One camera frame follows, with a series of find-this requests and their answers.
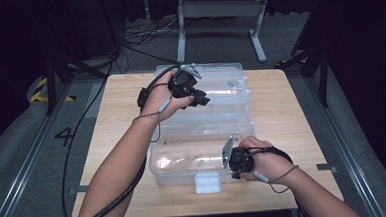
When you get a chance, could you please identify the yellow black floor tape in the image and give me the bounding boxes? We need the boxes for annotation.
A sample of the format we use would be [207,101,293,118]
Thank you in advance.
[27,76,76,105]

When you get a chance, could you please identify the person's right hand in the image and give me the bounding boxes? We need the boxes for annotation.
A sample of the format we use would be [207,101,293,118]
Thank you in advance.
[238,133,300,188]

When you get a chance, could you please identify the grey right wrist strap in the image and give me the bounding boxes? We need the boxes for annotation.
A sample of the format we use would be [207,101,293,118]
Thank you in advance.
[251,164,302,196]

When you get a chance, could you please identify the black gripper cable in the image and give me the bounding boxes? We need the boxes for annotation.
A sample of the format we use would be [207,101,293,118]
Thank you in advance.
[248,143,317,217]
[53,45,189,217]

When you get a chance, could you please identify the grey floor tape strip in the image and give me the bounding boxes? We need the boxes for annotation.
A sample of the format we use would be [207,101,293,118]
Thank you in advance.
[66,185,88,197]
[315,162,339,176]

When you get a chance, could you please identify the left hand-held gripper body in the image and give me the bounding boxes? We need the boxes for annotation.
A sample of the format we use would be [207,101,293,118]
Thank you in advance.
[167,62,204,100]

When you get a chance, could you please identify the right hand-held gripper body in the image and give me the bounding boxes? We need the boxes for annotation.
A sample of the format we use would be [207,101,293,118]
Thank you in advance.
[219,133,256,176]

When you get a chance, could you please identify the grey wrist strap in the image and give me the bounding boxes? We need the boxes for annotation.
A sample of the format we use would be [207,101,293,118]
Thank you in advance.
[251,164,302,196]
[130,97,175,145]

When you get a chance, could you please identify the person's left hand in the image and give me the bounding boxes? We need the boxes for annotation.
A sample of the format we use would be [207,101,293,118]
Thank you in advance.
[139,69,197,126]

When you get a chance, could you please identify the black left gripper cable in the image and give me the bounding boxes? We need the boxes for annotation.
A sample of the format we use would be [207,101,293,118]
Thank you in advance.
[53,45,189,217]

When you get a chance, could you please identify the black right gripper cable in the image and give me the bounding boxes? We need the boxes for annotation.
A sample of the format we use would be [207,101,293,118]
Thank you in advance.
[248,143,317,217]

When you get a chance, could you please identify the clear plastic storage box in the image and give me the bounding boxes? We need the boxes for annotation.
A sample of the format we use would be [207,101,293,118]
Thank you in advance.
[144,59,258,198]

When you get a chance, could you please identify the black metal stand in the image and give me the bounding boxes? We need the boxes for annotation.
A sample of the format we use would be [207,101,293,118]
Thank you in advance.
[273,44,333,111]

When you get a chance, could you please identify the black tripod stand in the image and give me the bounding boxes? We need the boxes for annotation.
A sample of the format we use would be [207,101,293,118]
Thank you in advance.
[42,49,111,117]

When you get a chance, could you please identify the white metal desk frame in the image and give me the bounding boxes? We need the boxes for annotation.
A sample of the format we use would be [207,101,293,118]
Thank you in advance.
[173,0,274,69]

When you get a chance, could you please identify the bundle of floor cables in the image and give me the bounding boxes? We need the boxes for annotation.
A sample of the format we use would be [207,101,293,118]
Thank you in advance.
[120,14,183,49]

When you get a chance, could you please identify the metal floor rail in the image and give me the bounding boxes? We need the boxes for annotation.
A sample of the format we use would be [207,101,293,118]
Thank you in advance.
[302,71,385,217]
[0,81,81,217]

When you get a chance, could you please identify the grey left wrist strap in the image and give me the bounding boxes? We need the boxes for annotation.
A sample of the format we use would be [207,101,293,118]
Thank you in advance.
[130,97,175,145]

